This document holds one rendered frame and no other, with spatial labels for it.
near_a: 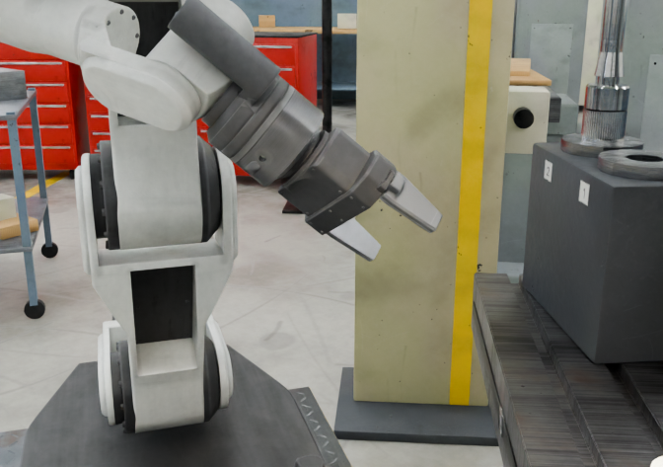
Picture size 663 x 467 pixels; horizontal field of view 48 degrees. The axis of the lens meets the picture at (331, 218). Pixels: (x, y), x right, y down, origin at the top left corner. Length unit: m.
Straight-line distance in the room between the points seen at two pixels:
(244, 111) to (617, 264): 0.39
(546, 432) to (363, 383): 1.74
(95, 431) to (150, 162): 0.56
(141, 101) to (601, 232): 0.45
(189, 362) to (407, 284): 1.24
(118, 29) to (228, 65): 0.14
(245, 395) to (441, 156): 1.03
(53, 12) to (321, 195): 0.29
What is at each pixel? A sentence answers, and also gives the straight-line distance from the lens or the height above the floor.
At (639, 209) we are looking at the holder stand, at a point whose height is 1.07.
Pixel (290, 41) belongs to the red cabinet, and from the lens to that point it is 4.90.
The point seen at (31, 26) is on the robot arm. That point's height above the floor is 1.24.
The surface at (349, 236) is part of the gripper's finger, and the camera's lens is 0.76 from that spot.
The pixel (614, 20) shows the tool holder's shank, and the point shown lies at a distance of 0.90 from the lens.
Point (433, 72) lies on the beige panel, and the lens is 2.12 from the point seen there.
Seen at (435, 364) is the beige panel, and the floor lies 0.17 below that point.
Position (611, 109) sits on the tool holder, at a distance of 0.89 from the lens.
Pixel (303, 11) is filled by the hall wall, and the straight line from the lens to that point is 9.44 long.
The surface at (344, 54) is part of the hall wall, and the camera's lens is 9.42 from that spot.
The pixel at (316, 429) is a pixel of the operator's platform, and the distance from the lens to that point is 1.62.
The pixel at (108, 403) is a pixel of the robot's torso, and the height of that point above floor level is 0.69.
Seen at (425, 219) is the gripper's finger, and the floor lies 1.07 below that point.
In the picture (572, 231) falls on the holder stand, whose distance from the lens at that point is 0.84.
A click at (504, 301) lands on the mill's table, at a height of 0.90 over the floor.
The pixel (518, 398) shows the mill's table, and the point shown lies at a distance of 0.74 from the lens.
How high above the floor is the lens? 1.27
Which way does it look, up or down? 17 degrees down
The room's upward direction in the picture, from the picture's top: straight up
